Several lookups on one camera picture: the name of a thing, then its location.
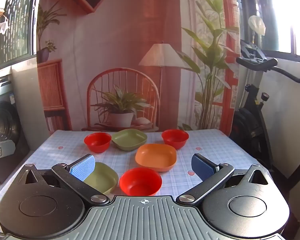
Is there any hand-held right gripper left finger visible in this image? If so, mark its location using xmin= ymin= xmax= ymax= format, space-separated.
xmin=21 ymin=154 xmax=112 ymax=207

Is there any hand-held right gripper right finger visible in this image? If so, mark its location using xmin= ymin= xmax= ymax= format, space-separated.
xmin=176 ymin=152 xmax=269 ymax=203

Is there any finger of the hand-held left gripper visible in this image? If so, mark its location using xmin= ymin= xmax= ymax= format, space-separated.
xmin=0 ymin=140 xmax=16 ymax=158

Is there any green square plate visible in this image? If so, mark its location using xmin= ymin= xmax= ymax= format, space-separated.
xmin=83 ymin=162 xmax=119 ymax=195
xmin=111 ymin=129 xmax=148 ymax=152

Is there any red plastic bowl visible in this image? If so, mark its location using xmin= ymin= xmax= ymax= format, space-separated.
xmin=119 ymin=167 xmax=162 ymax=197
xmin=84 ymin=133 xmax=112 ymax=153
xmin=161 ymin=129 xmax=190 ymax=150

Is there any orange square plate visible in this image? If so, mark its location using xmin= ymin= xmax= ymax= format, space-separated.
xmin=135 ymin=144 xmax=177 ymax=172

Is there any grey washing machine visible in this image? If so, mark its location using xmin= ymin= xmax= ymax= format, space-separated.
xmin=0 ymin=75 xmax=32 ymax=184

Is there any blue plaid tablecloth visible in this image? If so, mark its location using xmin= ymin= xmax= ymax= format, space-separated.
xmin=0 ymin=129 xmax=290 ymax=210

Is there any black exercise bike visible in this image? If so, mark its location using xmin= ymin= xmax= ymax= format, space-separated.
xmin=230 ymin=39 xmax=300 ymax=178

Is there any dark framed window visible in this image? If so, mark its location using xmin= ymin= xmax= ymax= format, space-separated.
xmin=0 ymin=0 xmax=42 ymax=69
xmin=237 ymin=0 xmax=300 ymax=60

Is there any printed wall tapestry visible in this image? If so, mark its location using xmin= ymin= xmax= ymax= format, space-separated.
xmin=36 ymin=0 xmax=242 ymax=133

